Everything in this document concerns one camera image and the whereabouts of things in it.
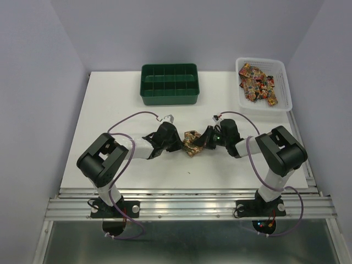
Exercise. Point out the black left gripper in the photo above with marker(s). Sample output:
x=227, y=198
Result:
x=178, y=143

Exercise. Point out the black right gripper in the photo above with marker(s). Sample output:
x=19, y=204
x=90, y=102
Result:
x=204, y=139

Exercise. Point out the paisley flamingo patterned tie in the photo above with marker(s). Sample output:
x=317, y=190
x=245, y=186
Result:
x=188, y=143

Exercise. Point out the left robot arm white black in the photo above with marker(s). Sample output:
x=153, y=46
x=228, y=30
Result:
x=100, y=163

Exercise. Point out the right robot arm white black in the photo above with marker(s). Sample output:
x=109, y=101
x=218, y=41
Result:
x=281, y=151

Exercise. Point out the green divided plastic tray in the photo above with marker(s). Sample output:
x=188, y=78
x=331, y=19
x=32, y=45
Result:
x=169, y=84

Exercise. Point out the colourful patterned tie in basket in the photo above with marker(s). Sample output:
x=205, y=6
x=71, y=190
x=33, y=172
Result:
x=257, y=85

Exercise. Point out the white perforated plastic basket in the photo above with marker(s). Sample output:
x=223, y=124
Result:
x=271, y=67

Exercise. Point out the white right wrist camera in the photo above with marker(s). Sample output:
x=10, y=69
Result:
x=217, y=118

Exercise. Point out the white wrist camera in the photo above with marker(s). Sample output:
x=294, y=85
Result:
x=167, y=118
x=217, y=118

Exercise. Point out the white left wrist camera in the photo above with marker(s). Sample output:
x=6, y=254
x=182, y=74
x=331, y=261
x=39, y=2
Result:
x=167, y=118

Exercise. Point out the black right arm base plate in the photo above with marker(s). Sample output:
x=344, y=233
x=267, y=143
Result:
x=259, y=209

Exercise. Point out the aluminium mounting rail frame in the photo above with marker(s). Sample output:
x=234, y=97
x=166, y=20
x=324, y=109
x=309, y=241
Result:
x=186, y=205

